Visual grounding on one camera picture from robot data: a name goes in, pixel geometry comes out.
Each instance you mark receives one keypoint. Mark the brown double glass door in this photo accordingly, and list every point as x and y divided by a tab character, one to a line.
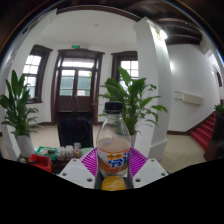
76	100

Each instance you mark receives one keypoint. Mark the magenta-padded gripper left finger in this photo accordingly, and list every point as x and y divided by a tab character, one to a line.
75	171

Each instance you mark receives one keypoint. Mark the dark wooden stair post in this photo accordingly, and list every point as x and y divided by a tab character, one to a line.
215	140

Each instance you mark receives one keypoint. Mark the orange drink bottle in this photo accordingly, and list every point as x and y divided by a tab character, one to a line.
113	160

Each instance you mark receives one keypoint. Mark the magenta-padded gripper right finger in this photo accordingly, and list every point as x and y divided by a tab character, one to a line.
150	171

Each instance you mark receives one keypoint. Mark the potted plant in white pot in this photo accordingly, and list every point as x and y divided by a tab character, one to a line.
25	145
133	96

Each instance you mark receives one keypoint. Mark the red carpeted staircase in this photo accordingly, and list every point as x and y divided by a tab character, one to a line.
203	133

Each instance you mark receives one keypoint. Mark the red box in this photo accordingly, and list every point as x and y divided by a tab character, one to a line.
40	161

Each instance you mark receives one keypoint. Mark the glowing lamp on pillar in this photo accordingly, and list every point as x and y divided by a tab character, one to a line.
163	34

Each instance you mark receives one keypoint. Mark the small green plant on post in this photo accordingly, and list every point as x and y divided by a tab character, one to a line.
219	108

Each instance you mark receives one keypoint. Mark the flat green booklet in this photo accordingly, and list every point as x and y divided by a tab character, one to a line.
87	151

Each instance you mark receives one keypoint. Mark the green box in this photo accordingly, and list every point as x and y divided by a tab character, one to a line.
46	151

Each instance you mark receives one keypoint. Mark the black chair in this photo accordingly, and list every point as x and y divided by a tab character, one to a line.
75	130

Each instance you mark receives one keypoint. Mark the brown basket with white items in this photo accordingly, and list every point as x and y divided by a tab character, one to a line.
68	154

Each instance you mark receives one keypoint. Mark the white wall radiator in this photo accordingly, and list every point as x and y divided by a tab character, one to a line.
190	98

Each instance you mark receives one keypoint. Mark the green exit sign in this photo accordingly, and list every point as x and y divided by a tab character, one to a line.
75	46

